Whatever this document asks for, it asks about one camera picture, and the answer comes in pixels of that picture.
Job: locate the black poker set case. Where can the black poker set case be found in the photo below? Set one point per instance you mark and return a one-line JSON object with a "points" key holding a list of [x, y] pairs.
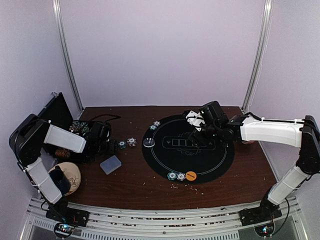
{"points": [[57, 111]]}

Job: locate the beige patterned plate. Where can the beige patterned plate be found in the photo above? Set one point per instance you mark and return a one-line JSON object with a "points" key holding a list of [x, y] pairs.
{"points": [[72, 173]]}

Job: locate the yellow big blind button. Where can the yellow big blind button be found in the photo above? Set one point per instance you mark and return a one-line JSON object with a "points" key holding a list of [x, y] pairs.
{"points": [[191, 176]]}

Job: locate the blue green 50 chip stack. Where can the blue green 50 chip stack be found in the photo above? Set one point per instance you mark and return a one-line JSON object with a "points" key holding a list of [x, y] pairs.
{"points": [[122, 145]]}

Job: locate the aluminium frame post right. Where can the aluminium frame post right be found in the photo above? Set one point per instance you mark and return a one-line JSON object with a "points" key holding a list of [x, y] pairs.
{"points": [[261, 48]]}

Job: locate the red 5 chips in case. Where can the red 5 chips in case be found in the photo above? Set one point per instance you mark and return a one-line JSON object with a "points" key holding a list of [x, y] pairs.
{"points": [[62, 153]]}

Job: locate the aluminium frame post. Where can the aluminium frame post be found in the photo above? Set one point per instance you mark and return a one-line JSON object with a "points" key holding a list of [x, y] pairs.
{"points": [[65, 53], [261, 48]]}

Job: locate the dark blue mug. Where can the dark blue mug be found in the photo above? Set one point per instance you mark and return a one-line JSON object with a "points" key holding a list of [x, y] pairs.
{"points": [[60, 180]]}

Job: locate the red white patterned bowl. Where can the red white patterned bowl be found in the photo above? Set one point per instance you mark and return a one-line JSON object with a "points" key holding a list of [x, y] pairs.
{"points": [[247, 142]]}

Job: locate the blue cream 10 chip stack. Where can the blue cream 10 chip stack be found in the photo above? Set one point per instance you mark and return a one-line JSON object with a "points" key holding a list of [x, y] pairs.
{"points": [[131, 142]]}

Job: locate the aluminium frame post left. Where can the aluminium frame post left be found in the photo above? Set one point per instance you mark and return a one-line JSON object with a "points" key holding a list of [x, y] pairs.
{"points": [[65, 53]]}

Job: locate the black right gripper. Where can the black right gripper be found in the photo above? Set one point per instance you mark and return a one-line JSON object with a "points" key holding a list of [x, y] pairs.
{"points": [[192, 139]]}

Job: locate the blue playing card deck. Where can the blue playing card deck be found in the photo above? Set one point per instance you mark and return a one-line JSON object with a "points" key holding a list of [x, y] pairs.
{"points": [[110, 165]]}

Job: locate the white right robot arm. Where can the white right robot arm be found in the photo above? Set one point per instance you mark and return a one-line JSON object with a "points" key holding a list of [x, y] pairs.
{"points": [[303, 134]]}

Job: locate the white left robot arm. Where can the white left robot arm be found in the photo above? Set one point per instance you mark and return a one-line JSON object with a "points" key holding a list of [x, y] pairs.
{"points": [[80, 140]]}

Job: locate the clear acrylic dealer button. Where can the clear acrylic dealer button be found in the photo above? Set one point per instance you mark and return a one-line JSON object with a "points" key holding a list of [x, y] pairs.
{"points": [[149, 142]]}

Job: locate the round black poker mat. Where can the round black poker mat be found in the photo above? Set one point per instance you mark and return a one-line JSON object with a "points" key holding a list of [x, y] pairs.
{"points": [[174, 152]]}

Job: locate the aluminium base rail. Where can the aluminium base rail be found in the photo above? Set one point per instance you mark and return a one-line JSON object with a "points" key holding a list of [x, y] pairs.
{"points": [[215, 223]]}

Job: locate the chips row in case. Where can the chips row in case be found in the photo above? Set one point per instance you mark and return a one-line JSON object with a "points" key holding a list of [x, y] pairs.
{"points": [[79, 127]]}

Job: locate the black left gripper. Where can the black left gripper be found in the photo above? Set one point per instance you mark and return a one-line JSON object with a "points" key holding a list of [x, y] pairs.
{"points": [[113, 148]]}

